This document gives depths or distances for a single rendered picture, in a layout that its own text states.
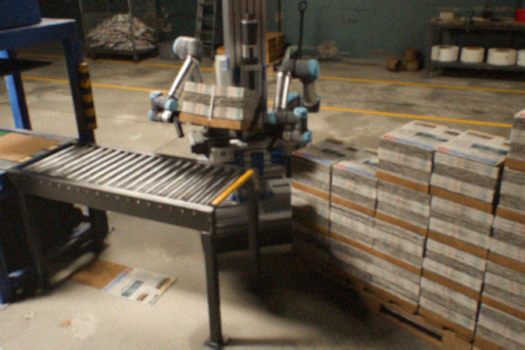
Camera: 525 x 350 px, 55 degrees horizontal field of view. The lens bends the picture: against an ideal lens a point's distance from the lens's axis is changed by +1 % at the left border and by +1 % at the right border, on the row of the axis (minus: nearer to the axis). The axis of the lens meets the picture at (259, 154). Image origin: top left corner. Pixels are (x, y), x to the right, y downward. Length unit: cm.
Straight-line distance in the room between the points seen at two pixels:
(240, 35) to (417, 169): 151
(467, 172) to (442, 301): 71
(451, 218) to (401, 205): 26
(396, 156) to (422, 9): 683
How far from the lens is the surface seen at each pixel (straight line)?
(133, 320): 307
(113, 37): 1048
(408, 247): 269
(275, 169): 344
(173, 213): 249
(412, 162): 251
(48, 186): 299
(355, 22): 947
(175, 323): 300
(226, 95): 272
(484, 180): 239
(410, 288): 282
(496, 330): 271
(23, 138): 372
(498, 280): 256
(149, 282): 333
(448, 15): 886
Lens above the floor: 191
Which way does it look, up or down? 22 degrees down
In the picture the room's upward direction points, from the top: 1 degrees counter-clockwise
